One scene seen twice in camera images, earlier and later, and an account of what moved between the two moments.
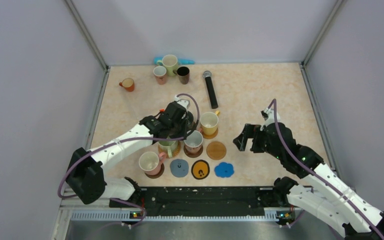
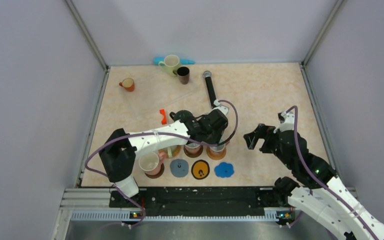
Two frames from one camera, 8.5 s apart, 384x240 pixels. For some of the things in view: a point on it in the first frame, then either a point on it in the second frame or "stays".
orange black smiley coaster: x=200 y=169 stays
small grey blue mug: x=160 y=72 to x=219 y=148
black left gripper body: x=179 y=129 to x=214 y=137
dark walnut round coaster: x=193 y=155 stays
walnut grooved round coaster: x=155 y=176 stays
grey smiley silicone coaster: x=179 y=167 stays
